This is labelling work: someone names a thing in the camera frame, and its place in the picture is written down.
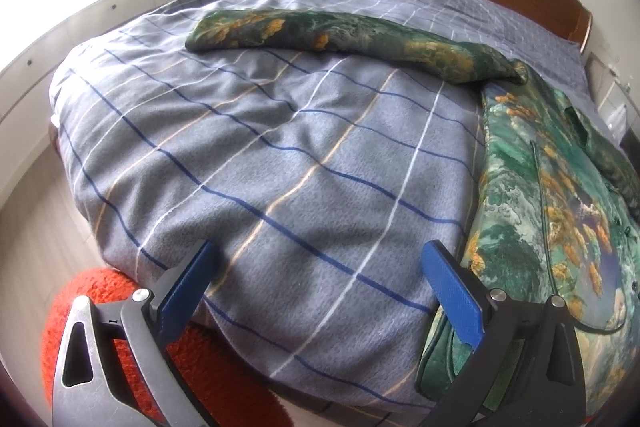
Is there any grey checked duvet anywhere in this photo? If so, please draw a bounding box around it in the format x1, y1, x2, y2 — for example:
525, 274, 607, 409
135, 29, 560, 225
47, 0, 606, 418

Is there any green floral satin garment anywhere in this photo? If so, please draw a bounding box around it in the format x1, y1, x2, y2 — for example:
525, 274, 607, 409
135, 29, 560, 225
185, 8, 640, 423

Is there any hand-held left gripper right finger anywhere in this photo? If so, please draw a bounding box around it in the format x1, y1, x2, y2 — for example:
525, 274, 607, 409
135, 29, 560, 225
421, 240, 587, 427

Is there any white bedside table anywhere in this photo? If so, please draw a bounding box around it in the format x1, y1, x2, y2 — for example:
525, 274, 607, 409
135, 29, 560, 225
582, 52, 640, 148

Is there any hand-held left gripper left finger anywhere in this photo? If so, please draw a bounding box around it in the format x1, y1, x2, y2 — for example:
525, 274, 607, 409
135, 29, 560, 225
51, 239, 221, 427

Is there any white curved drawer cabinet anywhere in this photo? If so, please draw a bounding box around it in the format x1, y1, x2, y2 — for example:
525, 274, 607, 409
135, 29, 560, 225
0, 0, 221, 208

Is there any orange fluffy rug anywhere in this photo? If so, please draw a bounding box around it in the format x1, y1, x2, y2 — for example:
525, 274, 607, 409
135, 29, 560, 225
40, 267, 288, 427

